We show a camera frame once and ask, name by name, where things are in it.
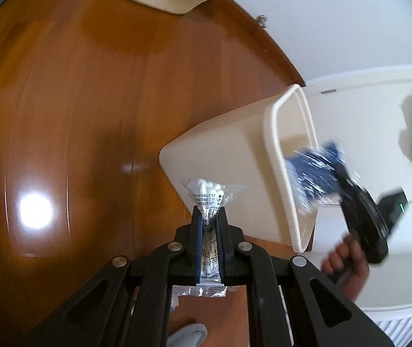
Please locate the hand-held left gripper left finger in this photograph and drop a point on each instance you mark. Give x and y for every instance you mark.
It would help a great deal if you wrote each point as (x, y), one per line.
(195, 245)

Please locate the person's right hand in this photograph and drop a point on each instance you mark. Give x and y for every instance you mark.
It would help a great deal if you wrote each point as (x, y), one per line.
(339, 258)

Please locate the blue item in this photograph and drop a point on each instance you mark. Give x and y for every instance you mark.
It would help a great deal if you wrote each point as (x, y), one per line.
(312, 170)

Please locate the beige plastic waste bin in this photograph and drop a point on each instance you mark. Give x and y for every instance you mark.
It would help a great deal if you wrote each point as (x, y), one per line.
(227, 151)

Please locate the metal door stopper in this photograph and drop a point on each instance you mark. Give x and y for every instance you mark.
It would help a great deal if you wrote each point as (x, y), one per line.
(262, 20)

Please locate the grey right shoe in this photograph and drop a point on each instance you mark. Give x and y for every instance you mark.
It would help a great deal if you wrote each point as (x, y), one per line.
(187, 335)

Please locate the clear bag of white pieces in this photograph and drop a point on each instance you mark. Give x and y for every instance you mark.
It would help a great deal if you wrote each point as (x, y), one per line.
(206, 192)

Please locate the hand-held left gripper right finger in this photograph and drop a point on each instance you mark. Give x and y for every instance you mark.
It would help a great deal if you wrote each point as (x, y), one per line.
(222, 245)

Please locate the white slatted closet door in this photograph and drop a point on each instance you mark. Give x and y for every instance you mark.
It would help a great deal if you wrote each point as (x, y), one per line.
(401, 329)

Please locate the metal door hinge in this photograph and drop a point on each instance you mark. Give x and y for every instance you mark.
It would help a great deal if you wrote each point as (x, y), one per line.
(328, 91)

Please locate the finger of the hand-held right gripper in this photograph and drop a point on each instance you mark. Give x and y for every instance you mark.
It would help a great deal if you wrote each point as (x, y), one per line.
(346, 180)

